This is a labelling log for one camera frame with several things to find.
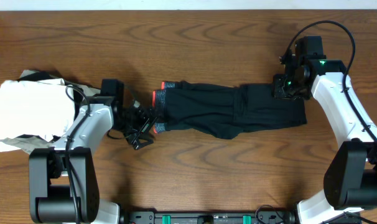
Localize white folded garment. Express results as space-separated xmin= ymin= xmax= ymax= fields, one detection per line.
xmin=0 ymin=78 xmax=75 ymax=152

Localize dark teal athletic pants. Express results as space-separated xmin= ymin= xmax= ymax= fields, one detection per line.
xmin=152 ymin=81 xmax=307 ymax=139

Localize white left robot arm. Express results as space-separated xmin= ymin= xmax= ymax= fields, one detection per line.
xmin=29 ymin=96 xmax=157 ymax=223

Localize black folded garment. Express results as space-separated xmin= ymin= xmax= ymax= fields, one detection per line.
xmin=13 ymin=71 xmax=83 ymax=141

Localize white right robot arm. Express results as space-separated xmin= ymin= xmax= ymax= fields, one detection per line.
xmin=273 ymin=52 xmax=377 ymax=223

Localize black base cable loop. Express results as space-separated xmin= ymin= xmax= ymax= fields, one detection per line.
xmin=255 ymin=204 xmax=286 ymax=224

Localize beige folded garment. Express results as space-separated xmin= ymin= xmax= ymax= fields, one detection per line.
xmin=2 ymin=70 xmax=100 ymax=154

